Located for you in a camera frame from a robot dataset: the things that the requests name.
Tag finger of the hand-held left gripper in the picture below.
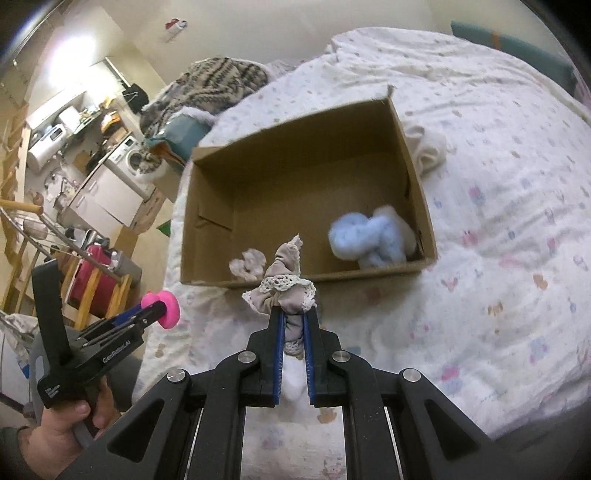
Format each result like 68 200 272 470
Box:
85 302 166 340
79 316 160 348

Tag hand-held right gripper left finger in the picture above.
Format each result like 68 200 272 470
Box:
60 307 284 480

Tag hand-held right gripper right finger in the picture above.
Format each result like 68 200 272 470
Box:
304 307 532 480

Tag pink scrunchie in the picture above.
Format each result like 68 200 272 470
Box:
140 291 179 331

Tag grey lace-trimmed cloth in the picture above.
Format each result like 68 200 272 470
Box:
242 233 318 357

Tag brown cardboard box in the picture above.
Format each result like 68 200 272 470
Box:
179 85 438 289

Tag person's left hand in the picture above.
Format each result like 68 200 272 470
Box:
27 382 122 477

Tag wooden rack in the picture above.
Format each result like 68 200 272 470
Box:
0 198 134 330

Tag red suitcase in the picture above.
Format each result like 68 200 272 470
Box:
69 244 122 315

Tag small pale pink cloth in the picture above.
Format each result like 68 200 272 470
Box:
228 248 267 280

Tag metal drying rack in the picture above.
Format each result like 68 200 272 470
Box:
0 205 132 296

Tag white kitchen cabinet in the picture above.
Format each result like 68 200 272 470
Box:
62 161 155 228

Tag light blue fluffy cloth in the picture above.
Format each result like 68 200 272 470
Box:
328 205 408 269

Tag white fluffy cloth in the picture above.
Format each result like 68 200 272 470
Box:
374 205 419 264

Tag white washing machine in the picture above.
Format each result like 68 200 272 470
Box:
108 136 155 195

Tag teal cushion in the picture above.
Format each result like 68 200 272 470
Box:
147 113 213 169

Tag white microwave oven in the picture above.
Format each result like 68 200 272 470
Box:
51 107 81 139

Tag black hanging bag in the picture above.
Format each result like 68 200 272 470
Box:
122 83 149 115

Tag white printed bed quilt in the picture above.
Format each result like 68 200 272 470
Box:
137 27 591 480

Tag cream folded cloth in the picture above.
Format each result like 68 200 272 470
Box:
403 124 448 175

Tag grey striped knitted blanket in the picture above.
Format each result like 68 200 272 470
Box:
139 55 269 176

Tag teal pillow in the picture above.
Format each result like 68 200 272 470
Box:
450 21 579 95

